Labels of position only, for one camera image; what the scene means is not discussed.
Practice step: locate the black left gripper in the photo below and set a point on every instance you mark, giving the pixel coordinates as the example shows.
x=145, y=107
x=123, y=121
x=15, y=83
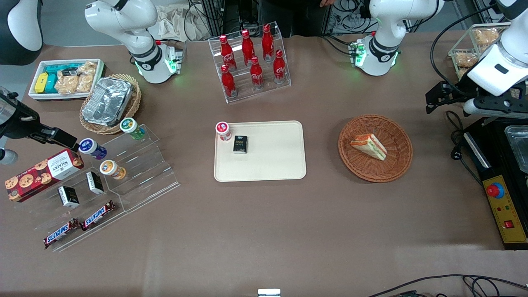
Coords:
x=461, y=91

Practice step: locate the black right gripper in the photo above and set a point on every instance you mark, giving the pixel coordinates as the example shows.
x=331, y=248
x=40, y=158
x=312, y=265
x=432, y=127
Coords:
x=18, y=123

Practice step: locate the triangular sandwich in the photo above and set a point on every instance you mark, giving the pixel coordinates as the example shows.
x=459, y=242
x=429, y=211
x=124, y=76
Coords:
x=369, y=146

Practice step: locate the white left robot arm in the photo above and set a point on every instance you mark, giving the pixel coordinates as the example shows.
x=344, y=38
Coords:
x=385, y=24

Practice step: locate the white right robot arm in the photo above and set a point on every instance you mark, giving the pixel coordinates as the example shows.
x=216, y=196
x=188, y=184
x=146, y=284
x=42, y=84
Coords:
x=123, y=20

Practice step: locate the aluminium foil tray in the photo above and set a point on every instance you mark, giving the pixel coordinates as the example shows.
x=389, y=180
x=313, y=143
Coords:
x=110, y=101

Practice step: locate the round brown wicker basket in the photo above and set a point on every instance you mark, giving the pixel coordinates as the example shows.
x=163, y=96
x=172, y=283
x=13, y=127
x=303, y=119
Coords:
x=396, y=165

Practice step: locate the oval light wicker basket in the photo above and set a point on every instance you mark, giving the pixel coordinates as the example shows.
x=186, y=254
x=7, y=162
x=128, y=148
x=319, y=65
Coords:
x=134, y=105

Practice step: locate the cream plastic tray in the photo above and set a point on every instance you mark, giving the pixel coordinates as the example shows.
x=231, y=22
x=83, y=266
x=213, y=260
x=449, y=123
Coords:
x=272, y=161

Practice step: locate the person's left hand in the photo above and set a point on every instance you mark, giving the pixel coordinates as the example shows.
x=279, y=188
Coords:
x=328, y=3

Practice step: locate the blue capped purple jar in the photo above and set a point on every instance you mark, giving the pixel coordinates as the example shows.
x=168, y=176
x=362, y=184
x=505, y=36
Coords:
x=91, y=148

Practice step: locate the bagged fried snack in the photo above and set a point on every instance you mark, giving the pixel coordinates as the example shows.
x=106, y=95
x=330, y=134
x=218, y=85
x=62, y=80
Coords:
x=463, y=73
x=486, y=36
x=466, y=60

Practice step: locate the red Walkers cookie box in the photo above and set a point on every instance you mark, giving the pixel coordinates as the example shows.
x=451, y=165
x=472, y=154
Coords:
x=41, y=175

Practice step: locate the small black white box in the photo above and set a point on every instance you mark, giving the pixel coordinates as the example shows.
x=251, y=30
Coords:
x=94, y=182
x=68, y=196

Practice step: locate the orange jar with white cap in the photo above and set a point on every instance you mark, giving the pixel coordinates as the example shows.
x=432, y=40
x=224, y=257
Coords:
x=111, y=169

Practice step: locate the white plastic bin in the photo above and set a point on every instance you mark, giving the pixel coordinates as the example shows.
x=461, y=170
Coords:
x=33, y=95

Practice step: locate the clear bag of crackers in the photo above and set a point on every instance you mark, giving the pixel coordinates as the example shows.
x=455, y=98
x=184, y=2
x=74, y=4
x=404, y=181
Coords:
x=86, y=78
x=66, y=84

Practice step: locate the short teal box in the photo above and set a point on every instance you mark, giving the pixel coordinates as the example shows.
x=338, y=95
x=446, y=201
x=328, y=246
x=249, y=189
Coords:
x=51, y=83

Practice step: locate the yellow small box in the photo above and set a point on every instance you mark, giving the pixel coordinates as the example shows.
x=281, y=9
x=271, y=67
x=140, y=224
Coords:
x=41, y=82

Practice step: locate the green capped jar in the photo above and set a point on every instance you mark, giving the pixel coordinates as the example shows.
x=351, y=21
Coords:
x=131, y=127

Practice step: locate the long teal box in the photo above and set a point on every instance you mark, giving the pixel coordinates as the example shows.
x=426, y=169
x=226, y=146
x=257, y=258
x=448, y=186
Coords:
x=57, y=68

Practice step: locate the Snickers bar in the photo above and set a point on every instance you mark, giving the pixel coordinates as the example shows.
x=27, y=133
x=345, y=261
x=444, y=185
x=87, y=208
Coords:
x=61, y=233
x=98, y=215

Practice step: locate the black machine housing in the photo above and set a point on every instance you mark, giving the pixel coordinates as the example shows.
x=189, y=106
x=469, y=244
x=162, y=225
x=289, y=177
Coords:
x=493, y=161

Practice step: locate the clear acrylic step display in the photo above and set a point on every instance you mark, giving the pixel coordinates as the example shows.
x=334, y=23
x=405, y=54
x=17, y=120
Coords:
x=144, y=173

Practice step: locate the steel pan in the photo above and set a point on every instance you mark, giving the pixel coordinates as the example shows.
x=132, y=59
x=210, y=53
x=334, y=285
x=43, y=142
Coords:
x=519, y=148

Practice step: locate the yellow control panel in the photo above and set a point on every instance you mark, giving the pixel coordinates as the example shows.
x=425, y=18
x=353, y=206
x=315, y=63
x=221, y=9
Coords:
x=505, y=214

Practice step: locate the red cola bottle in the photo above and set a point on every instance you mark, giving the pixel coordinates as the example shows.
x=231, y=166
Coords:
x=256, y=76
x=279, y=70
x=267, y=43
x=227, y=53
x=228, y=84
x=248, y=49

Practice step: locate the red capped small jar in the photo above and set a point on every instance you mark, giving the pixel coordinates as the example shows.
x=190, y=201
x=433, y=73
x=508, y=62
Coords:
x=223, y=130

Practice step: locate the crumpled beige bag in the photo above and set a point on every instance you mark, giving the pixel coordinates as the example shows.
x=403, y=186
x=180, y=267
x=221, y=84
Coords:
x=173, y=22

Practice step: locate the person in dark clothes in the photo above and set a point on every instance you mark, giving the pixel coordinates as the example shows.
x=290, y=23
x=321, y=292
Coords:
x=288, y=16

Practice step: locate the clear acrylic bottle rack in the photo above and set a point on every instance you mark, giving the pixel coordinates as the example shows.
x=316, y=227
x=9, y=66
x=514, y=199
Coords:
x=264, y=93

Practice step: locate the black box with gold print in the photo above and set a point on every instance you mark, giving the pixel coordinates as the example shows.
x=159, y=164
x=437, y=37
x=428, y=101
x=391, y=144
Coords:
x=240, y=144

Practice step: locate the small white device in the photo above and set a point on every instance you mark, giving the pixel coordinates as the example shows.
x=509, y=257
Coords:
x=269, y=293

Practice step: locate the black left wrist camera bar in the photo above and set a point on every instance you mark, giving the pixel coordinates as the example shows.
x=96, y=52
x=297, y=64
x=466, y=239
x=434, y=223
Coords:
x=495, y=107

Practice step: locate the black metal frame post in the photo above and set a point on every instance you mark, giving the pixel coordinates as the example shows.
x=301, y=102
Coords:
x=214, y=18

